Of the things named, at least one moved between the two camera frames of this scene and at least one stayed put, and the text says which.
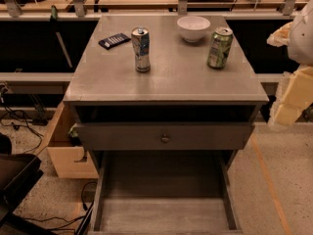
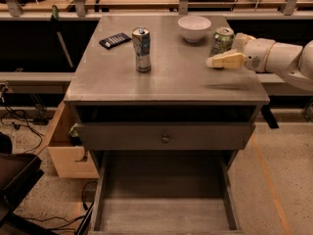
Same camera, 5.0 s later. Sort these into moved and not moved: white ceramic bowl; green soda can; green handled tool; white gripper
Moved: white gripper
Not moved: green handled tool; white ceramic bowl; green soda can
